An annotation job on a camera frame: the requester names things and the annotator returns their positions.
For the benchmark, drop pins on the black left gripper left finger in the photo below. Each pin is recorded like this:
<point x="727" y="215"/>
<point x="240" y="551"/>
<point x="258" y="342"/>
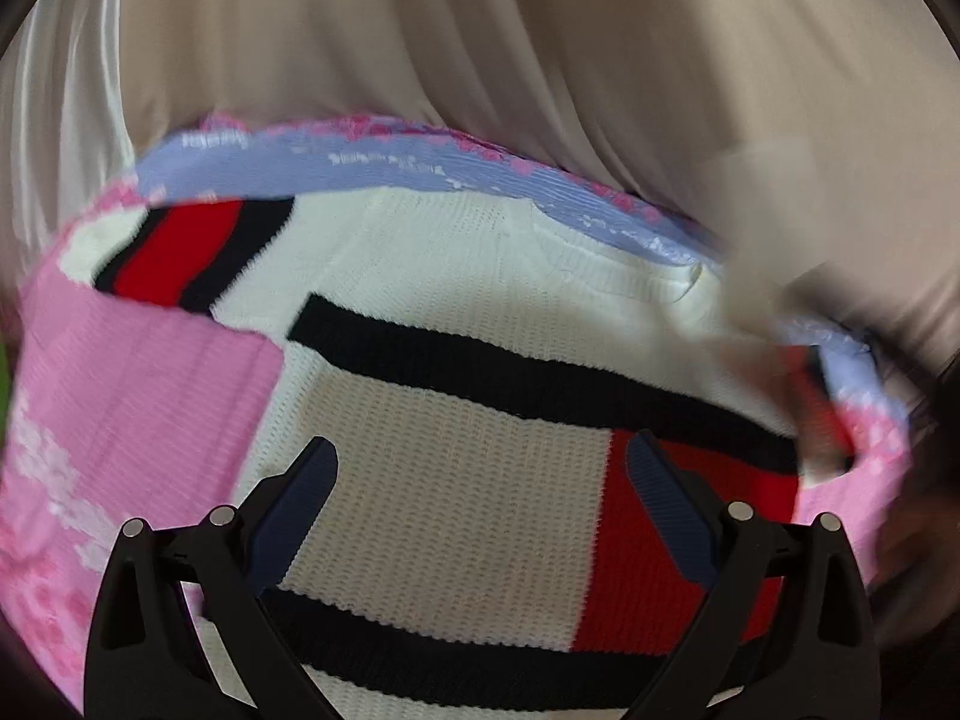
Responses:
<point x="144" y="658"/>

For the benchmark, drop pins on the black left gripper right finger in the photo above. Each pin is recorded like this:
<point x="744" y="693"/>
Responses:
<point x="784" y="630"/>

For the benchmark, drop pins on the white striped knit sweater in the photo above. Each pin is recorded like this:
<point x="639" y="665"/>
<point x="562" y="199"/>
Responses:
<point x="482" y="372"/>

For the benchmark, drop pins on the pink floral bed sheet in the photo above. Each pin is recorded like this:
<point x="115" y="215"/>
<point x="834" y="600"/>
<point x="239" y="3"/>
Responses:
<point x="118" y="412"/>

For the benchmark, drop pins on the green object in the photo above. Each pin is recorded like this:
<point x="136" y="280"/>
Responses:
<point x="5" y="389"/>

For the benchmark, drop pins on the beige curtain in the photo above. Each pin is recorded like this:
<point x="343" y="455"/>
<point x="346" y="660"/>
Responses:
<point x="804" y="132"/>

